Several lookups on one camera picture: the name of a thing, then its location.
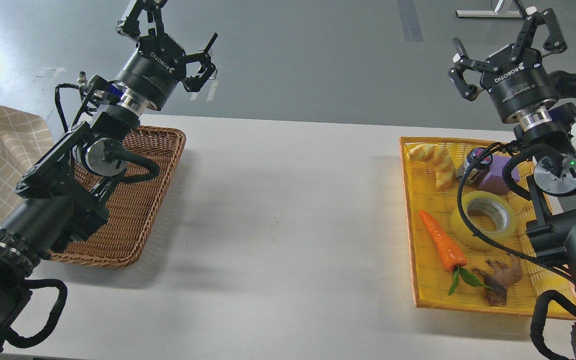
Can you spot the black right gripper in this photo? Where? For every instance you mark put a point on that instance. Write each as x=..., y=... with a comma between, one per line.
x=517, y=82

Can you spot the orange toy carrot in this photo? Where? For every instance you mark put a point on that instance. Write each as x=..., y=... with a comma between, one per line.
x=450, y=254

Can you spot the toy croissant bread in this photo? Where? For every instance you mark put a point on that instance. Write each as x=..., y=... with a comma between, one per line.
x=439, y=159

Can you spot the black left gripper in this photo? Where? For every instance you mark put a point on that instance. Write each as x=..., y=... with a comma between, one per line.
x=154, y=68

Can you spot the brown wicker basket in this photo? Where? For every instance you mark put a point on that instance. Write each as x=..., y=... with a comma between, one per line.
x=133, y=207

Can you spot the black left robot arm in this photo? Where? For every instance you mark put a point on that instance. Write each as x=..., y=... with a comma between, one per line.
x=65, y=193

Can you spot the white metal stand base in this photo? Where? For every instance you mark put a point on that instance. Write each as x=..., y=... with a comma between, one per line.
x=500, y=9

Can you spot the yellow tape roll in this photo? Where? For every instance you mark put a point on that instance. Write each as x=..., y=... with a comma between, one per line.
x=492, y=206

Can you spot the purple block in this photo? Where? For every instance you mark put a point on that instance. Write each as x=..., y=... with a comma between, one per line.
x=493, y=181

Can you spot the small dark lid jar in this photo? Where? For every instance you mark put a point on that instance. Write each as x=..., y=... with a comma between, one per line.
x=472, y=170

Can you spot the brown ginger root toy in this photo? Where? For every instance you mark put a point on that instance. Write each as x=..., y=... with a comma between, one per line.
x=500, y=278

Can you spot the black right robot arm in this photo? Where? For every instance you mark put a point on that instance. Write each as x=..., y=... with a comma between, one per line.
x=542, y=165

